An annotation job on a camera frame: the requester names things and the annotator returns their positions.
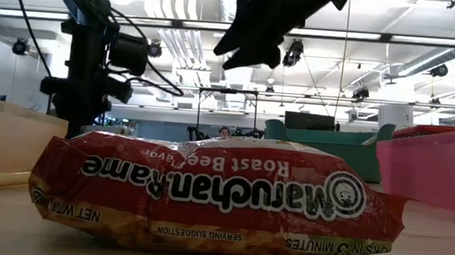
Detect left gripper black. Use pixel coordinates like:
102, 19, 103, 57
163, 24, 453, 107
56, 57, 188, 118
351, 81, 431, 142
36, 60, 136, 144

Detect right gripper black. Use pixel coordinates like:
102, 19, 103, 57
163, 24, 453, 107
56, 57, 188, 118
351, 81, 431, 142
211, 0, 350, 80

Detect red ramen noodle packet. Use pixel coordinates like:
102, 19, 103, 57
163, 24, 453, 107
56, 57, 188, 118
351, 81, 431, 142
23, 122, 413, 255

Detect orange translucent plastic tray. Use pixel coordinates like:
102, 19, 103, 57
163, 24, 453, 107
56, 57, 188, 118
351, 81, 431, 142
0, 94, 71, 198

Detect black monitor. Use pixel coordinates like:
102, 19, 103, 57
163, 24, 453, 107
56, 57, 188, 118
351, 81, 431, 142
283, 110, 336, 133

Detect black background robot arms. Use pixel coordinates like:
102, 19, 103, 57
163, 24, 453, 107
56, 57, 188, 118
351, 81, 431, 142
185, 123, 267, 147

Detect teal green plastic bin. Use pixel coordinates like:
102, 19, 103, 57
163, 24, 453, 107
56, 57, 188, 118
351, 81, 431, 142
260, 114, 397, 186

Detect black overhead crossbar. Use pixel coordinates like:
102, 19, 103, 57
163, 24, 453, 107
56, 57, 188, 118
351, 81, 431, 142
0, 5, 455, 50

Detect whitish noodle packet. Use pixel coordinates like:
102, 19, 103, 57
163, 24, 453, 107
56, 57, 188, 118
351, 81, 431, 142
360, 133, 381, 148

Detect red box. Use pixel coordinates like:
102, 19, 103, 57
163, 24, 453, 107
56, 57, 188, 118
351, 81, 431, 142
392, 121, 455, 144

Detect pink translucent plastic tray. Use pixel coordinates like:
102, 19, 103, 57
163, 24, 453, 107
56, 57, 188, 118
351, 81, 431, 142
371, 120, 455, 215

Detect black background frame rig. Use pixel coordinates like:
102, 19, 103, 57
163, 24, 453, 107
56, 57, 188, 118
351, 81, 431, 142
41, 75, 442, 155

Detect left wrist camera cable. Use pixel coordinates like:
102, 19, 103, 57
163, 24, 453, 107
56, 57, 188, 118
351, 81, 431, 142
103, 6, 191, 98

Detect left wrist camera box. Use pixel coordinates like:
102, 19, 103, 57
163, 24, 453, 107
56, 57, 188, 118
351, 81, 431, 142
107, 32, 151, 78

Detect thin hanging cable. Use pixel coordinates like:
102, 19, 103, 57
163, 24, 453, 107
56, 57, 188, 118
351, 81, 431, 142
333, 0, 352, 121

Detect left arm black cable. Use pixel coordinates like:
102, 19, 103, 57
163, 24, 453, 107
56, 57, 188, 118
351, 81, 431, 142
3, 0, 60, 79

